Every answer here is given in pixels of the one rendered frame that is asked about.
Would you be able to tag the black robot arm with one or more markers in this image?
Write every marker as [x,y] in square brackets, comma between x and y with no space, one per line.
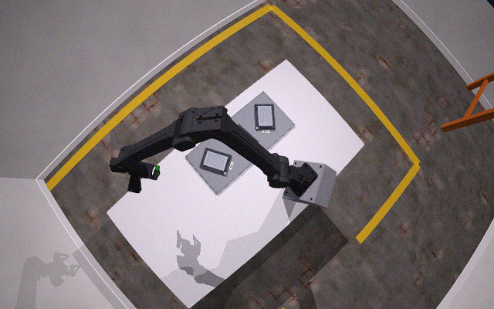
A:
[201,124]

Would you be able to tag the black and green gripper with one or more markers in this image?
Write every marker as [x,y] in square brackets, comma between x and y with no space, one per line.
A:
[149,168]

